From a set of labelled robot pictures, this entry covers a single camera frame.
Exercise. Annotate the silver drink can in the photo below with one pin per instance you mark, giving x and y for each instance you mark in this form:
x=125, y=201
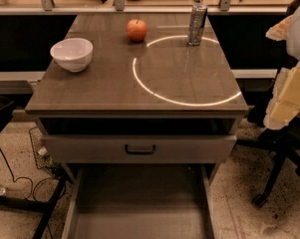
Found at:
x=196, y=24

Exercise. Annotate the white ceramic bowl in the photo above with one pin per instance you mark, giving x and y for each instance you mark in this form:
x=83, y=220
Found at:
x=73, y=54

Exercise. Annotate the black drawer handle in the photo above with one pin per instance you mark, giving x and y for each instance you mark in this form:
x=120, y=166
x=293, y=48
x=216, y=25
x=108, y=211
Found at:
x=140, y=150

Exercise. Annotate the closed grey top drawer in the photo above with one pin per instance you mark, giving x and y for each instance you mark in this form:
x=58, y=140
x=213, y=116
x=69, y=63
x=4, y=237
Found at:
x=74, y=148

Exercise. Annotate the red apple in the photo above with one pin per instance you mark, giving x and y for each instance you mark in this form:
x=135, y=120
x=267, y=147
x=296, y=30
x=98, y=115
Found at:
x=136, y=30

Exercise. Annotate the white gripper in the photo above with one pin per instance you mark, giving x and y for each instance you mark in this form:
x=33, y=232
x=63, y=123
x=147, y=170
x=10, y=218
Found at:
x=299, y=34

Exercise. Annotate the wire mesh basket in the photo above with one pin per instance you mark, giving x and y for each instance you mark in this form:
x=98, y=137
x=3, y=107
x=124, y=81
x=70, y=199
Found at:
x=43, y=159

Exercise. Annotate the grey drawer cabinet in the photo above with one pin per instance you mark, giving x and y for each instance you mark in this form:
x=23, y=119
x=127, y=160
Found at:
x=160, y=86

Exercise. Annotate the open grey middle drawer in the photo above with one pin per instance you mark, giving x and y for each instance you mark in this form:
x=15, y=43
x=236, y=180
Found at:
x=141, y=201

